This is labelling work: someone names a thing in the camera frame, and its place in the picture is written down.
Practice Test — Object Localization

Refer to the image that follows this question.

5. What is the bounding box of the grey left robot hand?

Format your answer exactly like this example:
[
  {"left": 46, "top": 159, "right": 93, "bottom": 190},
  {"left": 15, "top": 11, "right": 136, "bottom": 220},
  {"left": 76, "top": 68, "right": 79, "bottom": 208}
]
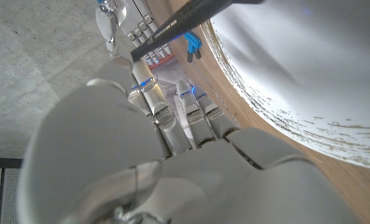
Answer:
[{"left": 16, "top": 55, "right": 363, "bottom": 224}]

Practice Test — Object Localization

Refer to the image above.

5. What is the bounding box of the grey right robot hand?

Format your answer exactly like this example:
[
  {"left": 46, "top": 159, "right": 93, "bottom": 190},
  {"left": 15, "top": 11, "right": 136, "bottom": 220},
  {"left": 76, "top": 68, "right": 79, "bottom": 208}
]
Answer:
[{"left": 95, "top": 0, "right": 173, "bottom": 66}]

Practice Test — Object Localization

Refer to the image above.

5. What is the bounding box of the blue clothespin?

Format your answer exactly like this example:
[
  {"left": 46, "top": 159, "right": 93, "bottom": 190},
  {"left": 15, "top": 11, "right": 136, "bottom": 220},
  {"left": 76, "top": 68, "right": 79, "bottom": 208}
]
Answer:
[{"left": 183, "top": 30, "right": 203, "bottom": 63}]

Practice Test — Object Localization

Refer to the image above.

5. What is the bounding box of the white plate with gold rim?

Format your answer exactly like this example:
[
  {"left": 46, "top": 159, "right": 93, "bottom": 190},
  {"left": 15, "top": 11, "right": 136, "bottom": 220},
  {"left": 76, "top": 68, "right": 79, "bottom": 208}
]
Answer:
[{"left": 200, "top": 0, "right": 370, "bottom": 172}]

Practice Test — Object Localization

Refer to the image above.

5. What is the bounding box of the black makeup brush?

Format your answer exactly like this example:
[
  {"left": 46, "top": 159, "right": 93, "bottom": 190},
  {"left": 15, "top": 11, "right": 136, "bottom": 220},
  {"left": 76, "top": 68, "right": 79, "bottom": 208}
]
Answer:
[{"left": 130, "top": 0, "right": 265, "bottom": 62}]

